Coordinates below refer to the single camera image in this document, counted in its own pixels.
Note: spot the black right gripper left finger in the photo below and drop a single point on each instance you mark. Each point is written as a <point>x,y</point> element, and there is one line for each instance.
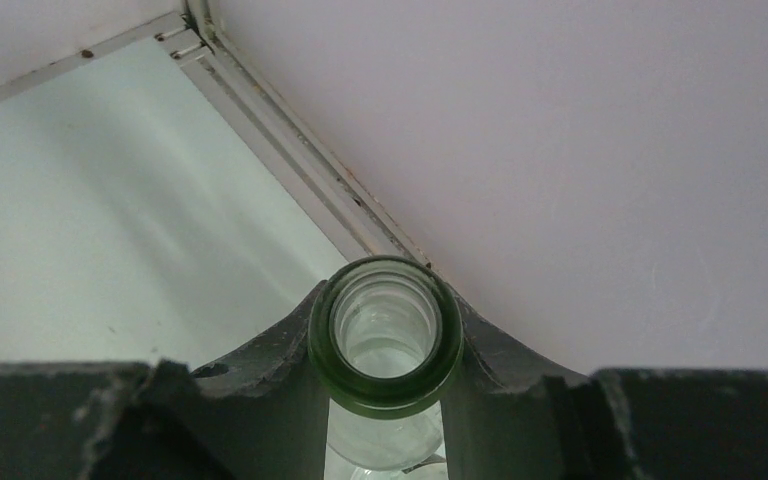
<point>257,412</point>

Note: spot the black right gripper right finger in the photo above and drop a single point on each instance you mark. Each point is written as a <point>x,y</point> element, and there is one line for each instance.
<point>514,414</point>

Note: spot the greenish bottle black label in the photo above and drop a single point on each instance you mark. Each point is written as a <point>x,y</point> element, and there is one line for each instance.
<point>386,340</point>

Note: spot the aluminium frame profile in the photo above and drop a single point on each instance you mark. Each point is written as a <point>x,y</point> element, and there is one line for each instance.
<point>193,34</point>

